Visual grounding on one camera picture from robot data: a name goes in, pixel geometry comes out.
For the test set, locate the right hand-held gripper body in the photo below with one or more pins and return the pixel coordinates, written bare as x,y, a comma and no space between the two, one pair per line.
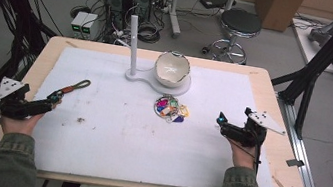
245,134

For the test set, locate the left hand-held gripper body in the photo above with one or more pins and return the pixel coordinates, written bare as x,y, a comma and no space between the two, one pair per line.
17,107

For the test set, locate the white stand with post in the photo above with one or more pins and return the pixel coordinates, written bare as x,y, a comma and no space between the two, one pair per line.
134,51

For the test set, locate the person's left hand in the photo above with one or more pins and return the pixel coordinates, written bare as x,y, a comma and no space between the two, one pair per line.
19,126

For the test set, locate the person's right hand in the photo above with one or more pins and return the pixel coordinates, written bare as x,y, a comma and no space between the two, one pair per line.
244,156

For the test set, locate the black tape piece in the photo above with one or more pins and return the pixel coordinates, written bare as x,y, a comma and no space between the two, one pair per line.
295,163

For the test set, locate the white eggshell-shaped bowl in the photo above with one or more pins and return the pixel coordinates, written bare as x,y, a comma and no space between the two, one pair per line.
171,69

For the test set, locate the white power supply unit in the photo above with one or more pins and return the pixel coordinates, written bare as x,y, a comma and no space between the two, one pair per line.
89,24
78,22

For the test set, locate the white foam mat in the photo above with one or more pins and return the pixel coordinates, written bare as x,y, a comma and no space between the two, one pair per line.
133,142

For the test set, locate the black round stool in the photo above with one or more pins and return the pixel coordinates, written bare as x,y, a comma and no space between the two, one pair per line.
240,22

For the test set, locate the black flat box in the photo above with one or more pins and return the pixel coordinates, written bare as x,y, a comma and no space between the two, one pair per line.
216,1

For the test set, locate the white metal table leg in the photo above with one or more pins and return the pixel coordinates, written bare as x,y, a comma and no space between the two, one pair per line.
175,7

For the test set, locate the brown wooden cabinet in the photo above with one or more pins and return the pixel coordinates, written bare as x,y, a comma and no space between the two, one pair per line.
279,8

